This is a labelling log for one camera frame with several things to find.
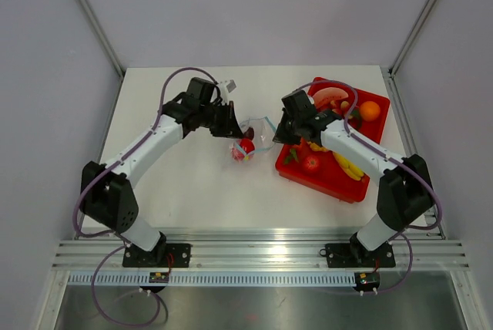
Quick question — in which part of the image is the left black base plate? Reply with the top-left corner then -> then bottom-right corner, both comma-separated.
122,243 -> 192,268

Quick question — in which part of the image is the right aluminium corner post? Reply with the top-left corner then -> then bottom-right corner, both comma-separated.
388,0 -> 440,78

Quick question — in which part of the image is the clear zip top bag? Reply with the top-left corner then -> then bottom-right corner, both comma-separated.
230,116 -> 277,163

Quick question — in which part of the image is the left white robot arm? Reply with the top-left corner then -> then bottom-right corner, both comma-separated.
75,77 -> 243,267

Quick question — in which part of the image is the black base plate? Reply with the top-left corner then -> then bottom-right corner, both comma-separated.
319,242 -> 396,268
122,243 -> 192,268

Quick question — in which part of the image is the aluminium corner post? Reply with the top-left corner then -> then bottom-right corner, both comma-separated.
76,0 -> 126,82
388,0 -> 440,78

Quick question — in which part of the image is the watermelon slice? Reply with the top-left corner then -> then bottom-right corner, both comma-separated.
311,87 -> 349,108

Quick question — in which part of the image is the circuit board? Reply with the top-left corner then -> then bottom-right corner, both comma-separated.
149,271 -> 169,283
354,271 -> 381,291

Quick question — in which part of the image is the yellow ginger root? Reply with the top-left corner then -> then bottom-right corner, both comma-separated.
307,142 -> 329,153

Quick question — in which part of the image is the left circuit board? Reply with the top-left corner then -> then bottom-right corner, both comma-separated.
149,271 -> 169,283

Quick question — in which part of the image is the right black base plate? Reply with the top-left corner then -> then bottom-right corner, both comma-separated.
319,242 -> 396,268

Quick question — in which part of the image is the aluminium rail frame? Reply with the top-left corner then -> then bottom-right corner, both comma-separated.
51,228 -> 470,271

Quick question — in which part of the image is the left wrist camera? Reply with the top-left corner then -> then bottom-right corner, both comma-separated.
218,79 -> 236,96

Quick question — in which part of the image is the white slotted cable duct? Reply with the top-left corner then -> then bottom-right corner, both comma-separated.
68,271 -> 355,288

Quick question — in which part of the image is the orange fruit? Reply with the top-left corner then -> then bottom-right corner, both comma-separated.
359,101 -> 381,122

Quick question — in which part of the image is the left aluminium corner post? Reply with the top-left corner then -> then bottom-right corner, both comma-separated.
76,0 -> 126,82

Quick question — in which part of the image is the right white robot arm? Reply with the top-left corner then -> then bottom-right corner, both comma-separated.
273,89 -> 439,267

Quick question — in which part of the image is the lychee bunch with leaf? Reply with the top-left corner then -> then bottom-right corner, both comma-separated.
330,100 -> 363,130

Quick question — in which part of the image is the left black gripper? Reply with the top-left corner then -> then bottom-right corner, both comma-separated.
200,101 -> 244,140

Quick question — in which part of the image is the red tomato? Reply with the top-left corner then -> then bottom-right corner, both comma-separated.
230,138 -> 256,162

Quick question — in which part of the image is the yellow banana bunch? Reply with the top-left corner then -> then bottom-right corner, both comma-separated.
332,152 -> 365,181

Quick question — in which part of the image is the right circuit board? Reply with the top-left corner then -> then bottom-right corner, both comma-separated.
354,271 -> 381,291

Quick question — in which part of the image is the red plastic tray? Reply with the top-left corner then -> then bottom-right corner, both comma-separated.
275,77 -> 390,204

